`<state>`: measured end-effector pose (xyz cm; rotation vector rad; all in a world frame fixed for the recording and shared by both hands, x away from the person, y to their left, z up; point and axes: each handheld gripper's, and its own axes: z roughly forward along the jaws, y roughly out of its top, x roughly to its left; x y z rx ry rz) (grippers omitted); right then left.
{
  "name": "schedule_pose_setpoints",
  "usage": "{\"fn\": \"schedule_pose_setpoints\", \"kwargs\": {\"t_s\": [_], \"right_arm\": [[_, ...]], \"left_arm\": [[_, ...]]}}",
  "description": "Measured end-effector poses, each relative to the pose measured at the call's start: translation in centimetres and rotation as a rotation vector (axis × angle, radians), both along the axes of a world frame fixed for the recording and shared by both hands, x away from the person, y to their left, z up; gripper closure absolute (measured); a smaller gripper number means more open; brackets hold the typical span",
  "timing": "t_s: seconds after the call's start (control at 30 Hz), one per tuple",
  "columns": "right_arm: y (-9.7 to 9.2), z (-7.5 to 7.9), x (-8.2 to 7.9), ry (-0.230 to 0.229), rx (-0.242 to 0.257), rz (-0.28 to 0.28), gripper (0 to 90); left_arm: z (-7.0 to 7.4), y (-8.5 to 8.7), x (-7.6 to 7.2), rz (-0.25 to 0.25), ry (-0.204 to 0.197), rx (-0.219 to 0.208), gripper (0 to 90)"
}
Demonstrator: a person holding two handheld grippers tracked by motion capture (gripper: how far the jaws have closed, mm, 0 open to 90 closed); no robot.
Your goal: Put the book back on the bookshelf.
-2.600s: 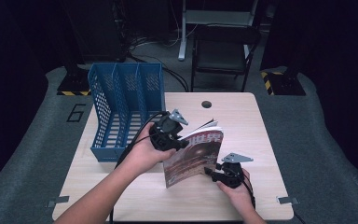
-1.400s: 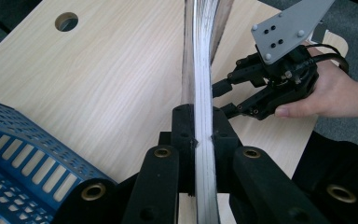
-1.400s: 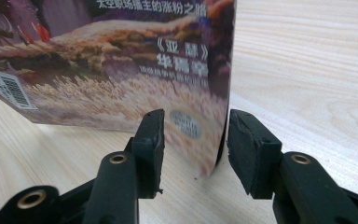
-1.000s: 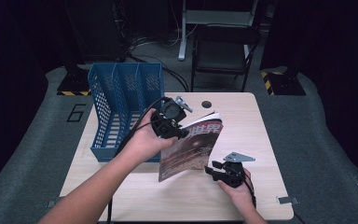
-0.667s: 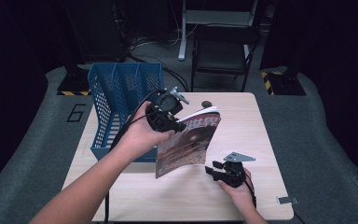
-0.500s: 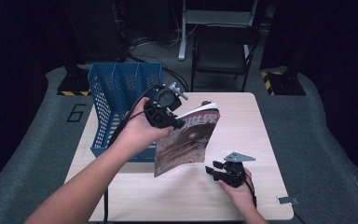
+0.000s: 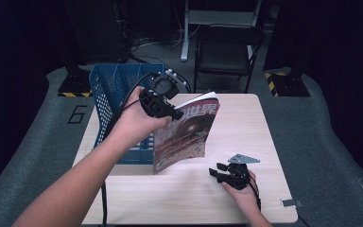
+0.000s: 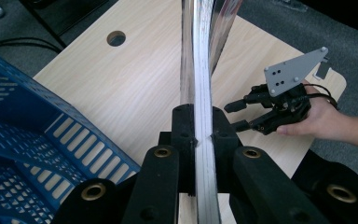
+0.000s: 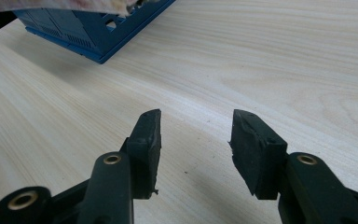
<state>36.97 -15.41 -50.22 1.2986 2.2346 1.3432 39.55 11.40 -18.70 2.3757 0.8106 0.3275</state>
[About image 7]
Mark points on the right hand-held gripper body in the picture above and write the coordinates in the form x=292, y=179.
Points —
x=239, y=173

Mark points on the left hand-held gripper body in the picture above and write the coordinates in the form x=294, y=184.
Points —
x=159, y=94

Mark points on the magazine with reddish cover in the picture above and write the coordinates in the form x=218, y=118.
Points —
x=186, y=135

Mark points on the blue plastic file rack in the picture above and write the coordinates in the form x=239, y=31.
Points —
x=110, y=85

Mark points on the person's right hand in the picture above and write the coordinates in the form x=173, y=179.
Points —
x=244, y=197

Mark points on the person's left hand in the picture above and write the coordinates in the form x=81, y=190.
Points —
x=135, y=121

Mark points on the black folding chair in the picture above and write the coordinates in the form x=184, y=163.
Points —
x=230, y=53

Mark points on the black stand base striped tape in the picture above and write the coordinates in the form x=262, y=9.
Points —
x=75, y=83
x=288, y=85

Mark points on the black cabinet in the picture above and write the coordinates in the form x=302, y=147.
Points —
x=94, y=28

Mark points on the white metal desk frame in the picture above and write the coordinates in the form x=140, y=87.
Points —
x=189, y=31

